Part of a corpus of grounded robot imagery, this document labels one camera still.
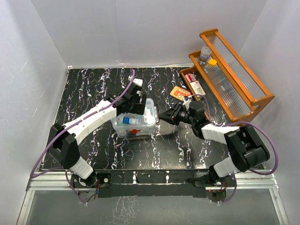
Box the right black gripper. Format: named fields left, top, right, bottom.
left=158, top=102, right=195, bottom=126

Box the orange plaster packet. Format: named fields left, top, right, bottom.
left=170, top=86, right=191, bottom=101

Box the blue white spray bottle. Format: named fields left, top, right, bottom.
left=122, top=117, right=142, bottom=125

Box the clear box lid with handle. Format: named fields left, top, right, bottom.
left=116, top=98, right=157, bottom=120

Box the clear first aid box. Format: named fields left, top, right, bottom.
left=112, top=116, right=156, bottom=138

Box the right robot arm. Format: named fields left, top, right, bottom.
left=158, top=101, right=270, bottom=186

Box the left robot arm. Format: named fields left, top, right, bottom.
left=46, top=79, right=147, bottom=187

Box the beige medicine box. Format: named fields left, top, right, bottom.
left=190, top=81, right=206, bottom=96

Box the red white medicine box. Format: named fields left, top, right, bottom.
left=185, top=73, right=197, bottom=83

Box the orange wooden shelf rack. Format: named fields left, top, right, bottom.
left=180, top=28, right=274, bottom=122

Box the yellow capped bottle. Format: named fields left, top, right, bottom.
left=207, top=58, right=217, bottom=67

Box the clear jar on shelf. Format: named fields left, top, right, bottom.
left=200, top=46, right=211, bottom=61

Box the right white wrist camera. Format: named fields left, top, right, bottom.
left=182, top=95, right=192, bottom=110

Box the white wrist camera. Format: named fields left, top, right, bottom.
left=182, top=95, right=192, bottom=110
left=133, top=78, right=143, bottom=87

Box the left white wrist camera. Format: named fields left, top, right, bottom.
left=133, top=78, right=143, bottom=87

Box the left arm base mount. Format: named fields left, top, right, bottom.
left=71, top=172, right=112, bottom=195

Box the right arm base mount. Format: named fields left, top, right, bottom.
left=187, top=165, right=237, bottom=191

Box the metal frame rail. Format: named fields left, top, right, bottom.
left=18, top=131, right=289, bottom=225

